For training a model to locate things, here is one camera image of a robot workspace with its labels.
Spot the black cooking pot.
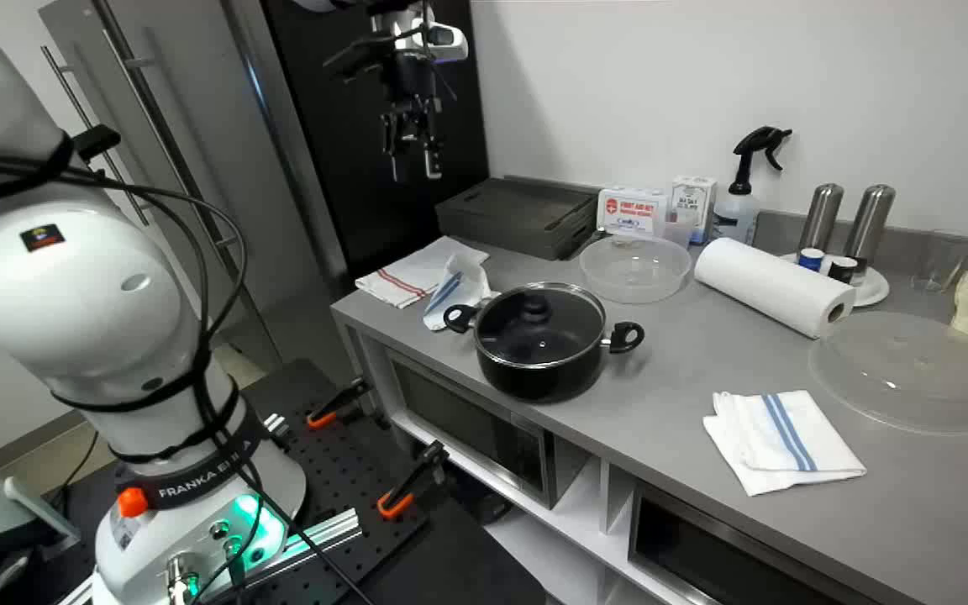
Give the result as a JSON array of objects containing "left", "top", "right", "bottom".
[{"left": 439, "top": 279, "right": 649, "bottom": 406}]

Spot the white towel red stripe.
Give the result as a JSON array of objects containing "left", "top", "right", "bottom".
[{"left": 352, "top": 235, "right": 493, "bottom": 311}]

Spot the white paper towel roll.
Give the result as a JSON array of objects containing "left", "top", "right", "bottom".
[{"left": 692, "top": 235, "right": 860, "bottom": 340}]

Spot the white box red logo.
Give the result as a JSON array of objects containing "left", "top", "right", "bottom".
[{"left": 596, "top": 181, "right": 672, "bottom": 238}]

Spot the orange knob on robot base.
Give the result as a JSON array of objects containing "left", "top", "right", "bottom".
[{"left": 113, "top": 484, "right": 156, "bottom": 519}]

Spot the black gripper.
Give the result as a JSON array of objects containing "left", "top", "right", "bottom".
[{"left": 381, "top": 68, "right": 451, "bottom": 184}]

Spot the black perforated robot table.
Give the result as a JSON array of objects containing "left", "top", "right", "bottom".
[{"left": 57, "top": 357, "right": 553, "bottom": 605}]

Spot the glass pot lid black knob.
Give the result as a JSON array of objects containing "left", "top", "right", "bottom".
[{"left": 473, "top": 283, "right": 612, "bottom": 370}]

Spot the black clamp orange handle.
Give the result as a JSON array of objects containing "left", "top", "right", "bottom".
[
  {"left": 373, "top": 438, "right": 451, "bottom": 524},
  {"left": 303, "top": 376, "right": 375, "bottom": 434}
]

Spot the aluminium rail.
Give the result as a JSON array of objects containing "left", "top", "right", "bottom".
[{"left": 262, "top": 504, "right": 366, "bottom": 563}]

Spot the grey metal door with handles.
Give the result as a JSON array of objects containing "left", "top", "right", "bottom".
[{"left": 36, "top": 0, "right": 344, "bottom": 340}]

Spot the spray bottle black trigger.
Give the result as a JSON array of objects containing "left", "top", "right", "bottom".
[{"left": 710, "top": 123, "right": 798, "bottom": 244}]

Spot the grey counter cabinet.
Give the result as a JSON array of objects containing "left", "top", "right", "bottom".
[{"left": 330, "top": 209, "right": 968, "bottom": 605}]

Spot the clear drinking glass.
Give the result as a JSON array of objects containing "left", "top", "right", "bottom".
[{"left": 914, "top": 238, "right": 968, "bottom": 295}]

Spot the small jar black lid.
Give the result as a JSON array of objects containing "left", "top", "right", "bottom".
[{"left": 823, "top": 251, "right": 865, "bottom": 286}]

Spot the dark grey tray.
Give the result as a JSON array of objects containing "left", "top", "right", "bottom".
[{"left": 433, "top": 175, "right": 600, "bottom": 261}]

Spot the folded white towel blue stripe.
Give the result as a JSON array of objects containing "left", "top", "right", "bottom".
[{"left": 698, "top": 386, "right": 869, "bottom": 499}]

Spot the clear plastic dome cover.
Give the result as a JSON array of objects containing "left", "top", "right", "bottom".
[{"left": 808, "top": 308, "right": 968, "bottom": 438}]

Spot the black tall panel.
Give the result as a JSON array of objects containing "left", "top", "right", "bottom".
[{"left": 260, "top": 0, "right": 493, "bottom": 283}]

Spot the white plate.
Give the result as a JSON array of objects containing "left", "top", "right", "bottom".
[{"left": 778, "top": 244, "right": 895, "bottom": 308}]

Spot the clear plastic bowl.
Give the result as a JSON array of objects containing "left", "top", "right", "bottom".
[{"left": 573, "top": 231, "right": 697, "bottom": 307}]

